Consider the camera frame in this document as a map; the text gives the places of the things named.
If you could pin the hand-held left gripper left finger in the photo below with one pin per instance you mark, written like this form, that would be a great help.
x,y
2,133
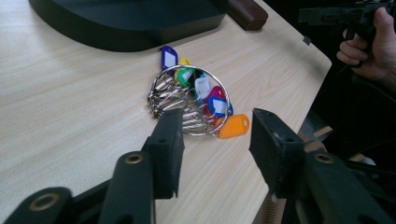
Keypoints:
x,y
166,149

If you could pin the grey tape piece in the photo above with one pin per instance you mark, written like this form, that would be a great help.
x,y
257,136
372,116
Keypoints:
x,y
307,40

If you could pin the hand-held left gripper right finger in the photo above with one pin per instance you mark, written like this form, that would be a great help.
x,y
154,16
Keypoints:
x,y
277,155

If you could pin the black tray stand with hooks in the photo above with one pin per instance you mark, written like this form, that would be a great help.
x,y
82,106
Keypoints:
x,y
124,28

